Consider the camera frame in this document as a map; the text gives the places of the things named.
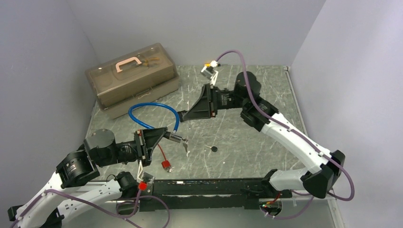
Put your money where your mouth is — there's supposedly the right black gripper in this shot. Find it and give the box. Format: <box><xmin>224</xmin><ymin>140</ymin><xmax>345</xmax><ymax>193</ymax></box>
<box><xmin>183</xmin><ymin>83</ymin><xmax>248</xmax><ymax>120</ymax></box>

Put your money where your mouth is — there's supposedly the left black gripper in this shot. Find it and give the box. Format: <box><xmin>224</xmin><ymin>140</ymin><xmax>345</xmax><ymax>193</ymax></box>
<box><xmin>97</xmin><ymin>127</ymin><xmax>167</xmax><ymax>166</ymax></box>

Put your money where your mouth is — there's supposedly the blue cable lock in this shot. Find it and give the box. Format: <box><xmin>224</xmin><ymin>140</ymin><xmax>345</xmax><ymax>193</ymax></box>
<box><xmin>128</xmin><ymin>102</ymin><xmax>186</xmax><ymax>143</ymax></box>

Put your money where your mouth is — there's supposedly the red cable lock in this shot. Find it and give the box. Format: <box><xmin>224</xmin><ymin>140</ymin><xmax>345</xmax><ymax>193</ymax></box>
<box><xmin>157</xmin><ymin>144</ymin><xmax>171</xmax><ymax>172</ymax></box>

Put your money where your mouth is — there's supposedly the silver key bunch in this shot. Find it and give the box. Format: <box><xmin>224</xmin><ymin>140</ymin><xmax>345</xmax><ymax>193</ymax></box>
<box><xmin>182</xmin><ymin>138</ymin><xmax>189</xmax><ymax>154</ymax></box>

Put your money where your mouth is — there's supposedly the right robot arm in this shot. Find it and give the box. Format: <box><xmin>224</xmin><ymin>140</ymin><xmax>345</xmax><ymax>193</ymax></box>
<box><xmin>179</xmin><ymin>72</ymin><xmax>345</xmax><ymax>199</ymax></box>

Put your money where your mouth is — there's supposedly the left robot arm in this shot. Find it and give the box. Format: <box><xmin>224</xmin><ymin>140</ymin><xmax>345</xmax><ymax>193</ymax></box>
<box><xmin>8</xmin><ymin>127</ymin><xmax>169</xmax><ymax>228</ymax></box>

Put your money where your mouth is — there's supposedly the black headed key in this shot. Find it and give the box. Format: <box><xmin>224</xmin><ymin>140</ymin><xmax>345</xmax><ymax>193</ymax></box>
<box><xmin>205</xmin><ymin>145</ymin><xmax>218</xmax><ymax>152</ymax></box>

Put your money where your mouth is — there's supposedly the brown translucent tool box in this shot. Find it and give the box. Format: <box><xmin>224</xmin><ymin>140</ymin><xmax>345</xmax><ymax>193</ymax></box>
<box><xmin>85</xmin><ymin>43</ymin><xmax>180</xmax><ymax>119</ymax></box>

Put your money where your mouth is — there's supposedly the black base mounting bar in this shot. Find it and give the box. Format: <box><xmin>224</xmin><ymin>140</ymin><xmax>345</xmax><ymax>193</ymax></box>
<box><xmin>139</xmin><ymin>178</ymin><xmax>292</xmax><ymax>212</ymax></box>

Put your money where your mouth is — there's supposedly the aluminium frame rail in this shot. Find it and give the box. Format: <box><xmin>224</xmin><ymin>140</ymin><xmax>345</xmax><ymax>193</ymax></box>
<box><xmin>75</xmin><ymin>185</ymin><xmax>336</xmax><ymax>205</ymax></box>

